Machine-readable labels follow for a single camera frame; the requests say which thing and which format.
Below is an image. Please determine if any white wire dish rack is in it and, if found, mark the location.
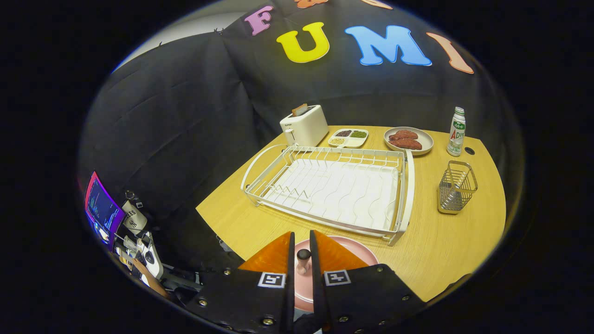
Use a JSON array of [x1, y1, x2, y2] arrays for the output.
[[240, 144, 415, 246]]

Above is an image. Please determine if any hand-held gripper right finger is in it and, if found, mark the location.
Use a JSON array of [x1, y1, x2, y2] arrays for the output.
[[309, 230, 425, 334]]

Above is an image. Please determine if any pink plate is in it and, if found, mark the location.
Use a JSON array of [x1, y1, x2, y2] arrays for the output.
[[293, 236, 379, 312]]

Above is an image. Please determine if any metal wire basket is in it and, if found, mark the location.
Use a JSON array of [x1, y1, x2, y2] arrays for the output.
[[438, 161, 478, 215]]

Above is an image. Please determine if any white printed cup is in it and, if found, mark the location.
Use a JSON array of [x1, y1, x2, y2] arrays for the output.
[[122, 200, 148, 235]]

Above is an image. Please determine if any white toaster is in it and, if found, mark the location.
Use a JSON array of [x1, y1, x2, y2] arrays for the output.
[[279, 105, 329, 148]]

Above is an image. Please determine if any computer monitor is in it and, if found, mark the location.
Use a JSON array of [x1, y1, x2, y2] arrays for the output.
[[84, 171, 126, 244]]

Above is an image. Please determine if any white drink bottle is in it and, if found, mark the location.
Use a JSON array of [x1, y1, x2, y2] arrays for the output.
[[446, 107, 466, 157]]

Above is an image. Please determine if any white device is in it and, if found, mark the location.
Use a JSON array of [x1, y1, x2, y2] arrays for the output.
[[139, 232, 164, 279]]

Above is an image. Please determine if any beige plate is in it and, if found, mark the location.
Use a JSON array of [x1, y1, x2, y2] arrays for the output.
[[384, 127, 434, 156]]

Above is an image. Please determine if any white divided bean dish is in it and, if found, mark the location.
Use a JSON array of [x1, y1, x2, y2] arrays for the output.
[[328, 128, 369, 149]]

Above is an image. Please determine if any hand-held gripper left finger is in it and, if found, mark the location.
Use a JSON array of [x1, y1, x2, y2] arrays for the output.
[[183, 231, 296, 334]]

